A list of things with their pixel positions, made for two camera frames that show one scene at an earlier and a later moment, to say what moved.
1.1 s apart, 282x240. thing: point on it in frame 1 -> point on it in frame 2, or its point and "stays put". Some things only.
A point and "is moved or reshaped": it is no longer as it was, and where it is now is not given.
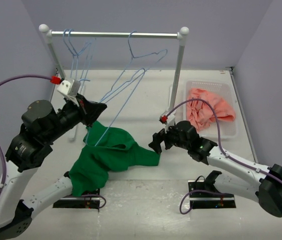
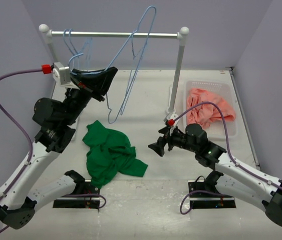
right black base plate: x=204 y=195 stays put
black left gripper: x=89 y=110 -> x=96 y=83
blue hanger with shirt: x=141 y=73 -> x=117 y=58
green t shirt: x=106 y=150 is moved or reshaped
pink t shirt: x=200 y=115 stays put
